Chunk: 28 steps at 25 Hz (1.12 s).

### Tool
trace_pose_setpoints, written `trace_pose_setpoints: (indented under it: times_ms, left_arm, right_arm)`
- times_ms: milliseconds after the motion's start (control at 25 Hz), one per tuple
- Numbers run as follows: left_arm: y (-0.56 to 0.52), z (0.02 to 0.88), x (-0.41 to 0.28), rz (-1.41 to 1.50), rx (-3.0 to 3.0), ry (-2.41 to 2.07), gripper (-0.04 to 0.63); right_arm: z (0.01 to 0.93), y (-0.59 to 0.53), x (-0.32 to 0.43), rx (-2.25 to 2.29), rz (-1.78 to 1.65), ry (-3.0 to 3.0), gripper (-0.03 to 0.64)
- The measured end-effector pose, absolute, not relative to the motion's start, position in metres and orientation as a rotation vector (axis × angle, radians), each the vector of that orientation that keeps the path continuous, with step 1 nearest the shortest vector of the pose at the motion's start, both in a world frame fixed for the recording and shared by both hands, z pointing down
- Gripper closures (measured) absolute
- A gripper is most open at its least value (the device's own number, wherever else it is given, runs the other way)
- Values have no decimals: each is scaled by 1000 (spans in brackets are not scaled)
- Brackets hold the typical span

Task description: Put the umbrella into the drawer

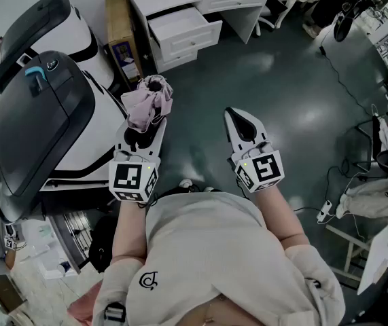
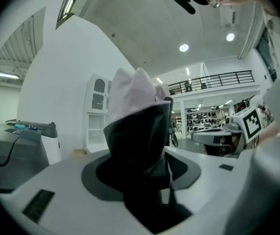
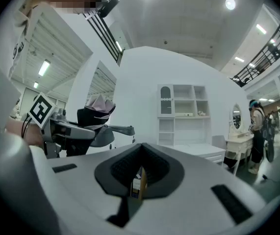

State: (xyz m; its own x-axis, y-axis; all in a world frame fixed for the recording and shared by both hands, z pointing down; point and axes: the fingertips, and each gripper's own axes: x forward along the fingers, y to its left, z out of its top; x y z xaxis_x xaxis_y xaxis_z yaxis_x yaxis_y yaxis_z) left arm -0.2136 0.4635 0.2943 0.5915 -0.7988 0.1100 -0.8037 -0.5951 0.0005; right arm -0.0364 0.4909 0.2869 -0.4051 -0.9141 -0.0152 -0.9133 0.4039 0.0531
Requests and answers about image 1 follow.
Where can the black backpack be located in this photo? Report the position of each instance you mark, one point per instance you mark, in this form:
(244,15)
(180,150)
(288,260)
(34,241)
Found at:
(103,243)

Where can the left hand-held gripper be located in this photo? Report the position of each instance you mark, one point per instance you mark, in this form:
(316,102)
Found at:
(127,180)

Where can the white drawer front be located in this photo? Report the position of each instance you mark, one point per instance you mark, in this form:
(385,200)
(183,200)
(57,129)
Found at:
(234,3)

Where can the person's beige sweatshirt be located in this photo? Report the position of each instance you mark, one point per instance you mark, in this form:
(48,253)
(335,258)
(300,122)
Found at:
(214,256)

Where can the white work table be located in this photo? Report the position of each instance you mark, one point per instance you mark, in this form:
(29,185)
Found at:
(380,253)

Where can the black and white machine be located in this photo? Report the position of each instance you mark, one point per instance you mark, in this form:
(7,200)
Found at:
(44,29)

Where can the brown cardboard box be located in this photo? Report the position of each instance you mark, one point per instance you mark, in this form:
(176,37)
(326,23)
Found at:
(120,32)

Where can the person's right forearm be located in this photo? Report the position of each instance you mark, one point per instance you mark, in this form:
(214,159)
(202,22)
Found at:
(282,216)

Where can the wooden stool frame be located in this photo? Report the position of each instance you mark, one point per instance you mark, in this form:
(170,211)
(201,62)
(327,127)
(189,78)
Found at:
(350,250)

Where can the white power strip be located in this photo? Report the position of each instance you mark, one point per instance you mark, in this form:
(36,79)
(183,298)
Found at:
(325,211)

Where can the person's white shoe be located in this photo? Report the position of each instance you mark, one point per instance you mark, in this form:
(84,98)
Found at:
(185,183)
(212,189)

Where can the person's left forearm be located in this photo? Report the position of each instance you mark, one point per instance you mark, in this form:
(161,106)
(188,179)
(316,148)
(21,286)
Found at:
(129,229)

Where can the black round frame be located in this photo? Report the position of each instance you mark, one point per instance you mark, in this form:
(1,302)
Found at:
(341,29)

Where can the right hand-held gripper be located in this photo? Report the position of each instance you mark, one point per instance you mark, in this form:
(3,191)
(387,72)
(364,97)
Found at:
(265,170)

